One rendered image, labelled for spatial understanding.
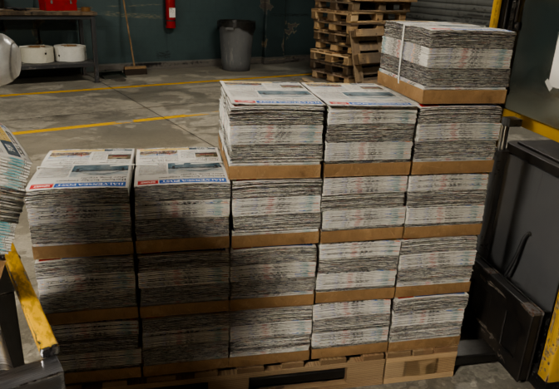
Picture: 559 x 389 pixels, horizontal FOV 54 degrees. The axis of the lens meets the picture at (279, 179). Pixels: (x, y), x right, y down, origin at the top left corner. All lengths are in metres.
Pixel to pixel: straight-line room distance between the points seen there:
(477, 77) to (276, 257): 0.85
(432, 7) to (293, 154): 8.12
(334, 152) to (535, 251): 1.09
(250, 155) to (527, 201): 1.29
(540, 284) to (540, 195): 0.36
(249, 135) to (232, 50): 7.10
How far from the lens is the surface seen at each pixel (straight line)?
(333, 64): 8.11
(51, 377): 1.00
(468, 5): 9.24
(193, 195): 1.66
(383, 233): 1.86
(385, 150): 1.75
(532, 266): 2.49
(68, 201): 1.68
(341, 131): 1.68
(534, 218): 2.45
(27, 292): 1.19
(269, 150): 1.64
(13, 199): 1.00
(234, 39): 8.65
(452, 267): 2.05
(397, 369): 2.20
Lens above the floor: 1.41
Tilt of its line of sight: 20 degrees down
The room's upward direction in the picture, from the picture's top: 3 degrees clockwise
